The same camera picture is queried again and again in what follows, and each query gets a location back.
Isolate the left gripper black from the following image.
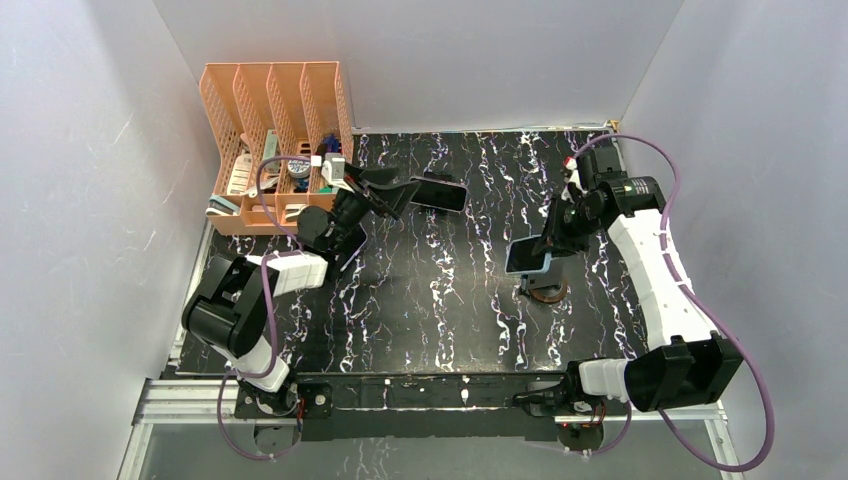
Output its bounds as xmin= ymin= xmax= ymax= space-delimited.
xmin=327 ymin=163 xmax=421 ymax=250

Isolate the phone with pink case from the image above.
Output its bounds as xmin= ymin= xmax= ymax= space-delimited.
xmin=410 ymin=177 xmax=468 ymax=212

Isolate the phone with blue case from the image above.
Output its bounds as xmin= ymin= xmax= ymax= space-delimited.
xmin=505 ymin=235 xmax=552 ymax=275

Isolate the grey stand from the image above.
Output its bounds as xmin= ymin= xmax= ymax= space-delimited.
xmin=520 ymin=273 xmax=568 ymax=305

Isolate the phone with purple case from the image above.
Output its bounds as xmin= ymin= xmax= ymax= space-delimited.
xmin=337 ymin=225 xmax=367 ymax=272

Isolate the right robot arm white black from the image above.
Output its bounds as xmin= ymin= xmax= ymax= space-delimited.
xmin=505 ymin=146 xmax=742 ymax=416

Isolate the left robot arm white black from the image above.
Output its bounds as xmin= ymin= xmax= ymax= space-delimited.
xmin=181 ymin=166 xmax=422 ymax=416

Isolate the blue black tool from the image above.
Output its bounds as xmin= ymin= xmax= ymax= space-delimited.
xmin=315 ymin=133 xmax=343 ymax=158

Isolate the round blue white tape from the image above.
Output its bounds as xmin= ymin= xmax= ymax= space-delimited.
xmin=285 ymin=157 xmax=312 ymax=179

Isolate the white stapler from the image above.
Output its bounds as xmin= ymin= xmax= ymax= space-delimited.
xmin=283 ymin=203 xmax=308 ymax=223

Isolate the green white box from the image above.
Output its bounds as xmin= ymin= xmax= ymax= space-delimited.
xmin=262 ymin=129 xmax=280 ymax=175

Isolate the orange plastic file organizer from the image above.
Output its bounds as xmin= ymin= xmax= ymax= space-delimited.
xmin=199 ymin=61 xmax=354 ymax=236

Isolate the white label tag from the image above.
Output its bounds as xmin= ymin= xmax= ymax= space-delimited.
xmin=225 ymin=153 xmax=253 ymax=195

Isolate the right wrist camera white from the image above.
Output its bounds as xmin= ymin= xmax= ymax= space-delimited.
xmin=560 ymin=157 xmax=584 ymax=202

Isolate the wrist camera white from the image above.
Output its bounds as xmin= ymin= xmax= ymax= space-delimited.
xmin=321 ymin=152 xmax=349 ymax=190
xmin=560 ymin=157 xmax=584 ymax=202

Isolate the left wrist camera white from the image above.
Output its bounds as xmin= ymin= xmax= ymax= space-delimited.
xmin=321 ymin=152 xmax=349 ymax=190

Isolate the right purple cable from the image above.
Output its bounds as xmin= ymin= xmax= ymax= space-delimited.
xmin=572 ymin=133 xmax=776 ymax=473

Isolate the purple cable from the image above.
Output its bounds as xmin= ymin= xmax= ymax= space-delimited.
xmin=217 ymin=154 xmax=323 ymax=461
xmin=572 ymin=133 xmax=776 ymax=473

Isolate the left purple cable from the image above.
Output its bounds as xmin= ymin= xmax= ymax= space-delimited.
xmin=217 ymin=154 xmax=323 ymax=461

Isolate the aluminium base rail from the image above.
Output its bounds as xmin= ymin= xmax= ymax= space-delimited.
xmin=132 ymin=374 xmax=729 ymax=444

